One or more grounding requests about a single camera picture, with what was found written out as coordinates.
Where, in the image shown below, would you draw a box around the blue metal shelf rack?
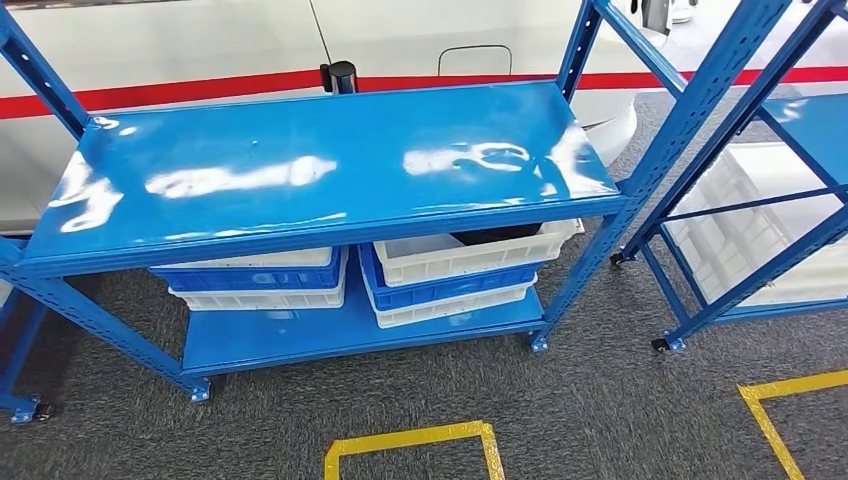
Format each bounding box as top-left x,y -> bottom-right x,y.
609,0 -> 848,354
0,231 -> 56,425
0,0 -> 793,404

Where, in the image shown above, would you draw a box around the blue plastic crate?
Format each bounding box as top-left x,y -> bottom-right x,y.
357,243 -> 543,313
148,246 -> 347,294

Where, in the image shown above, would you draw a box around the black cylindrical device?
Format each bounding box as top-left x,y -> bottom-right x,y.
319,60 -> 360,95

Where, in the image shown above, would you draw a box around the yellow floor tape square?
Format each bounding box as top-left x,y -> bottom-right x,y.
323,420 -> 506,480
737,369 -> 848,480

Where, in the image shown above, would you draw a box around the white car with red stripe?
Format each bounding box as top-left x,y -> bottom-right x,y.
0,0 -> 848,234

